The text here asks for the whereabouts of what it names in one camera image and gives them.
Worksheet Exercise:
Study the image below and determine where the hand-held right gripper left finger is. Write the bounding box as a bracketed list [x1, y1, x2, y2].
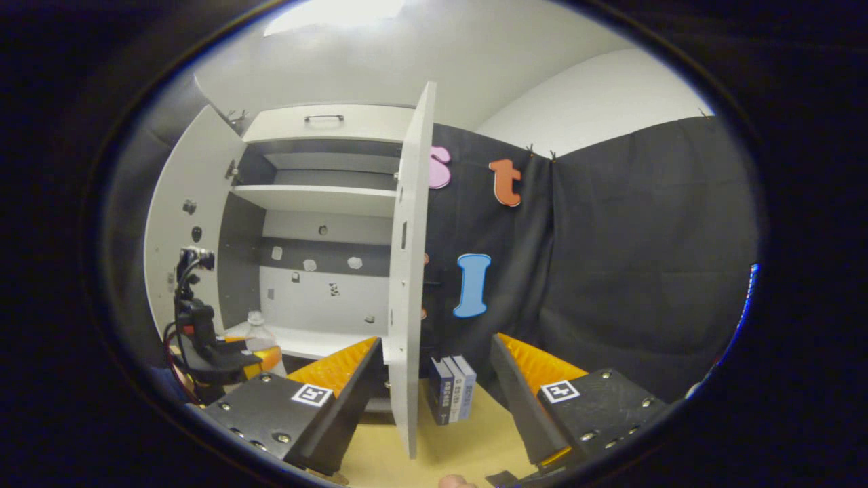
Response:
[202, 336, 384, 476]

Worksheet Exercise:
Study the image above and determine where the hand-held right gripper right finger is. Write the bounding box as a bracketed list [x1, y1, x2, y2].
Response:
[490, 332, 673, 474]

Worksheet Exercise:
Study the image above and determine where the clear plastic bottle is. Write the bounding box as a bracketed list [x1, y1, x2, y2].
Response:
[242, 310, 279, 352]

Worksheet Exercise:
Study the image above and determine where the white cabinet door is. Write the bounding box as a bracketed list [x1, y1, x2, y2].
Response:
[383, 81, 438, 460]
[144, 105, 248, 340]

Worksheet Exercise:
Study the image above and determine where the white and grey cabinet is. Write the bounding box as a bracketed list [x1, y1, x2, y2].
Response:
[217, 102, 421, 414]

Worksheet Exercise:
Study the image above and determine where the white cabinet shelf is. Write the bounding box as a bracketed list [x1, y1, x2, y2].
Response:
[231, 184, 399, 218]

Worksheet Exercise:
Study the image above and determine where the light blue book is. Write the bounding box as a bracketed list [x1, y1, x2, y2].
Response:
[453, 355, 477, 419]

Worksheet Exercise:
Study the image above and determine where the grey book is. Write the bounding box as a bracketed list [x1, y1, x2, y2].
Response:
[442, 357, 466, 422]

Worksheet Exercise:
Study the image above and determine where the white drawer front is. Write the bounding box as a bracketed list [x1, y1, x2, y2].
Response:
[242, 103, 416, 144]

